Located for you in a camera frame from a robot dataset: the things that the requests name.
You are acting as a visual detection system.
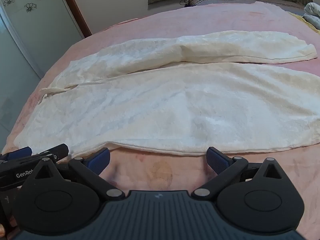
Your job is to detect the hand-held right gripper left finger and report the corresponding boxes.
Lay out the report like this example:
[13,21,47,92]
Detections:
[32,148,125,201]

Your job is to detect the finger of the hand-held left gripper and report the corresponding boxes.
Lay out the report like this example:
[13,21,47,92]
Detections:
[37,143,69,161]
[0,146,33,160]

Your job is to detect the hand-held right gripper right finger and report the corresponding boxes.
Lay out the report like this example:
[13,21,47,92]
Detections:
[191,147,288,200]

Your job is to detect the white fleece pants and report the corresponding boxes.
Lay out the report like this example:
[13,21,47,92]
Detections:
[14,30,320,157]

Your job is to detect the flower print wardrobe door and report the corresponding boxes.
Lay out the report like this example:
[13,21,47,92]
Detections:
[0,0,84,133]

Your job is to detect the pink blanket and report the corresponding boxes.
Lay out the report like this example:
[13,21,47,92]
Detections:
[5,1,320,240]

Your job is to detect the grey pillow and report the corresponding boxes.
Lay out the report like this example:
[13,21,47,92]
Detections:
[186,0,308,12]

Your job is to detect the yellow cloth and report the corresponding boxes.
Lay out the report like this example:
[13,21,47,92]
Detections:
[287,11,320,34]

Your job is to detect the white patterned cloth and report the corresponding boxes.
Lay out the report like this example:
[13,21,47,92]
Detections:
[304,2,320,30]

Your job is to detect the brown wooden door frame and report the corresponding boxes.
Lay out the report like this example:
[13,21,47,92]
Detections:
[56,0,92,38]

